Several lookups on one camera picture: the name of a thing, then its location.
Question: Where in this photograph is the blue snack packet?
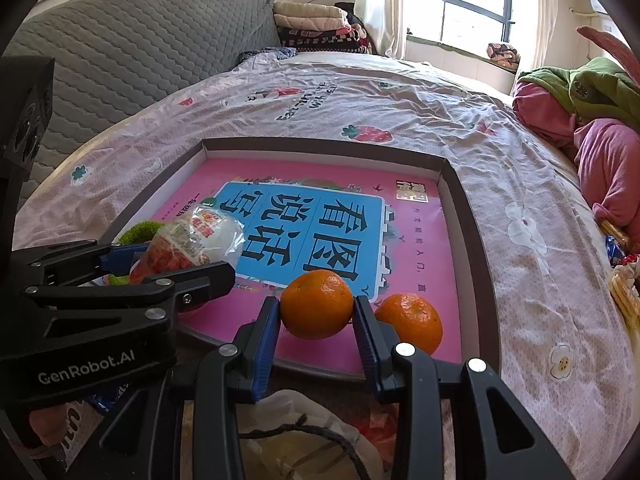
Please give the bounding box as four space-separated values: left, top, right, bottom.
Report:
82 382 131 415

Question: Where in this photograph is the red toy egg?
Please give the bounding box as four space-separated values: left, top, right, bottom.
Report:
129 205 246 286

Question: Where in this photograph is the grey quilted headboard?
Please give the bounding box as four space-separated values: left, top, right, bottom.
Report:
5 0 281 211

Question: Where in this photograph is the cream folded blanket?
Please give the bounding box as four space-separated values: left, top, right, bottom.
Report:
273 1 348 26

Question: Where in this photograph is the green fleece garment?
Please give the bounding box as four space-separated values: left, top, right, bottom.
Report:
517 56 640 133

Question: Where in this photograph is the dark checkered folded blanket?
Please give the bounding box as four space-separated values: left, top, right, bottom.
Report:
277 27 371 53

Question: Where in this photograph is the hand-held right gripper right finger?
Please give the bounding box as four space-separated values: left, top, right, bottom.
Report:
351 296 576 480

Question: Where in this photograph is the dark patterned cloth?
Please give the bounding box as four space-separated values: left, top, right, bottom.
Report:
237 46 298 63

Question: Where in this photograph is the orange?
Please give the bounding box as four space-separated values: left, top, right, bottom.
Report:
280 269 354 339
375 292 444 356

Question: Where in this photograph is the round biscuit packet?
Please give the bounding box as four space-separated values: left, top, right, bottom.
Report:
600 217 633 251

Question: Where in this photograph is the magenta fleece garment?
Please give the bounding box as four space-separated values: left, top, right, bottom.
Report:
512 82 640 241

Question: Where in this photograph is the black framed window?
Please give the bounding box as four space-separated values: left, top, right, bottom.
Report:
407 0 516 53

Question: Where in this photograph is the cream hair scrunchie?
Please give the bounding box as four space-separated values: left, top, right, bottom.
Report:
235 389 386 480

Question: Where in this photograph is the small blue wrapper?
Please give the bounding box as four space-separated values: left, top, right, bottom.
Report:
605 235 626 266

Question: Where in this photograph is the pink and blue picture book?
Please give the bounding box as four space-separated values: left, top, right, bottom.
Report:
150 157 463 363

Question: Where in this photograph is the cream mattress sheet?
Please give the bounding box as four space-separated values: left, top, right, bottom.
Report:
415 57 640 411

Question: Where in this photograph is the person's left hand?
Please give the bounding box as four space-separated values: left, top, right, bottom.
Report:
29 402 68 461

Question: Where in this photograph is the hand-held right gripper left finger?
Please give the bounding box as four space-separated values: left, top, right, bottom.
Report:
99 296 282 480

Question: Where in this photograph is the cream sandwich biscuit packet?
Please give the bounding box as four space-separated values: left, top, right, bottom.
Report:
609 265 640 321

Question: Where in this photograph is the green hair scrunchie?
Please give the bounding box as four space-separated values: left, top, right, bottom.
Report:
111 221 166 286

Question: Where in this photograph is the cream curtain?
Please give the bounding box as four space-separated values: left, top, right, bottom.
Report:
352 0 411 60
510 0 558 81

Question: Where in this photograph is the pink folded blanket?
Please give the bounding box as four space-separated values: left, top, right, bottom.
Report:
275 15 361 36

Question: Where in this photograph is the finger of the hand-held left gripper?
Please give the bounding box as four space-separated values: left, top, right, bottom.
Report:
22 261 236 343
10 239 152 288

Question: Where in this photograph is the black cloth pile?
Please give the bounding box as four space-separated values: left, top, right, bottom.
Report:
334 1 371 46

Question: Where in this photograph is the shallow grey cardboard box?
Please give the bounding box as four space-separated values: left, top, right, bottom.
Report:
107 136 501 383

